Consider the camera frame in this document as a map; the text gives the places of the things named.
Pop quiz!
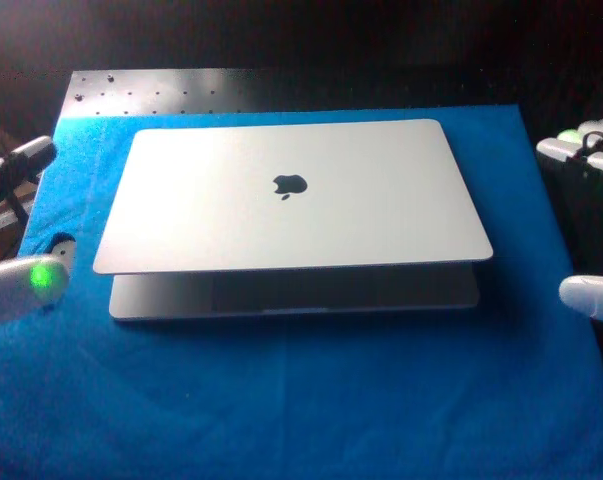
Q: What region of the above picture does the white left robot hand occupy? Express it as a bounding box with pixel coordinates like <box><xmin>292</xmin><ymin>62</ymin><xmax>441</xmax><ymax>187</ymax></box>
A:
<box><xmin>0</xmin><ymin>134</ymin><xmax>78</xmax><ymax>322</ymax></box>

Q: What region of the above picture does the silver laptop with apple logo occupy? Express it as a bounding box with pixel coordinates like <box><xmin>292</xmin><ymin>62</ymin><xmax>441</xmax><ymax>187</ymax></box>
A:
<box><xmin>91</xmin><ymin>118</ymin><xmax>496</xmax><ymax>324</ymax></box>

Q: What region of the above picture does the blue cloth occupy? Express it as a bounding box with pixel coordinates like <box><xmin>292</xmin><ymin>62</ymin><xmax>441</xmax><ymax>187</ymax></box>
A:
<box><xmin>0</xmin><ymin>103</ymin><xmax>603</xmax><ymax>480</ymax></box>

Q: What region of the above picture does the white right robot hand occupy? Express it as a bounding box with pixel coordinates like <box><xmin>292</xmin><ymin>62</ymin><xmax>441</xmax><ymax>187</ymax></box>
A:
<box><xmin>534</xmin><ymin>115</ymin><xmax>603</xmax><ymax>332</ymax></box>

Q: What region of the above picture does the black perforated metal board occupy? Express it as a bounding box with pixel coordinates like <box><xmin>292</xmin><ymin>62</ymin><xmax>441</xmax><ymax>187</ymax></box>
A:
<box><xmin>60</xmin><ymin>68</ymin><xmax>487</xmax><ymax>120</ymax></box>

